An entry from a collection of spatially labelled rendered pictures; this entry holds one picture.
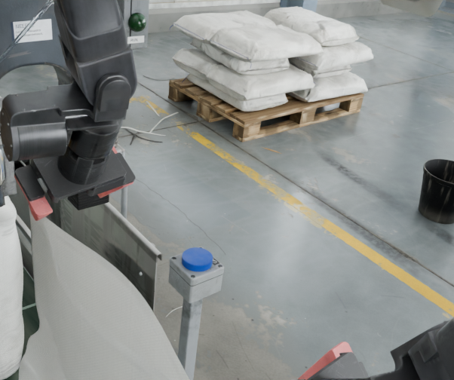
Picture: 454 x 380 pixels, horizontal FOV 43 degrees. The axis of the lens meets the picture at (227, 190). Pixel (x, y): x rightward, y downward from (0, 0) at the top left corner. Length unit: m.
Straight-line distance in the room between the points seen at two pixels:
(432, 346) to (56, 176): 0.51
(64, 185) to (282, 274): 1.88
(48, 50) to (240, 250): 1.87
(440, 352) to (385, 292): 2.24
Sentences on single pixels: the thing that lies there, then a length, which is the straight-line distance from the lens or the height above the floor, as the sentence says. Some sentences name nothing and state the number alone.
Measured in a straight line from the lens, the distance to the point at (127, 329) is 0.84.
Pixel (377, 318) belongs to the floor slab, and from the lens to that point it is 2.44.
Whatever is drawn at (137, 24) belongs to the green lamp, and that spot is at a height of 1.29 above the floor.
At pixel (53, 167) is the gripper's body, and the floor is 1.17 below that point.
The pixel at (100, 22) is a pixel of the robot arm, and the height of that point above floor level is 1.37.
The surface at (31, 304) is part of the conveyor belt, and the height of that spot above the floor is 0.38.
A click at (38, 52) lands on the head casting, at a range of 0.89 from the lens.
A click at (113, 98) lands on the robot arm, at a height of 1.29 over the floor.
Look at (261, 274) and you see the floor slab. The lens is 2.51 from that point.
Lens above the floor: 1.52
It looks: 30 degrees down
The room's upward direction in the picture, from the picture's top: 7 degrees clockwise
